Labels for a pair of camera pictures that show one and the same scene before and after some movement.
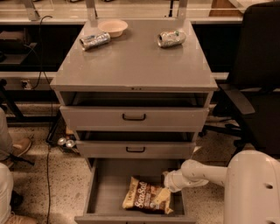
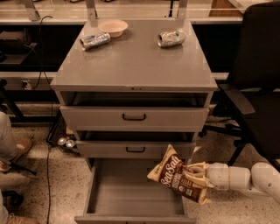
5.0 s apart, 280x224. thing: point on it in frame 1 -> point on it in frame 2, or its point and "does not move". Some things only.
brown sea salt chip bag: [141, 194] -> [171, 171]
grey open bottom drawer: [105, 188] does not move
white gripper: [172, 180] -> [218, 175]
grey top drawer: [135, 118] does not move
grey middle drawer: [136, 149] does not move
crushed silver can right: [171, 38] does not move
